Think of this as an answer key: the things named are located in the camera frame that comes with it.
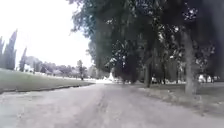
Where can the row of large trees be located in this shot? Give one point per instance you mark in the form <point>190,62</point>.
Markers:
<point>133,50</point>

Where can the grey dirt path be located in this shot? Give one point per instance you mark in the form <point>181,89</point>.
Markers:
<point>100,110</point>

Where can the distant row of trees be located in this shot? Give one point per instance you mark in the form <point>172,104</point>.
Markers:
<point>50,68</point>

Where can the wide grass field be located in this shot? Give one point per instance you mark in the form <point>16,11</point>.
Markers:
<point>30,80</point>

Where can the shaded grass strip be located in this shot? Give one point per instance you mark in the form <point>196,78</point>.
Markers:
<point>206,96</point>

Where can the tall cypress trees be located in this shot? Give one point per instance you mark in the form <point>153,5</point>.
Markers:
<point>9,53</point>

